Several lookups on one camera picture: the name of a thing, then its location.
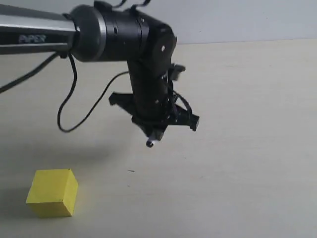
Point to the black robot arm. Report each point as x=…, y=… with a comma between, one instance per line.
x=103, y=32

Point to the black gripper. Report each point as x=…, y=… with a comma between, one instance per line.
x=154, y=118

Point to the yellow cube block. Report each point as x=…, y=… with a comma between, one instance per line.
x=53, y=193

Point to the black and white marker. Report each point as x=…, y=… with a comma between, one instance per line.
x=150, y=143

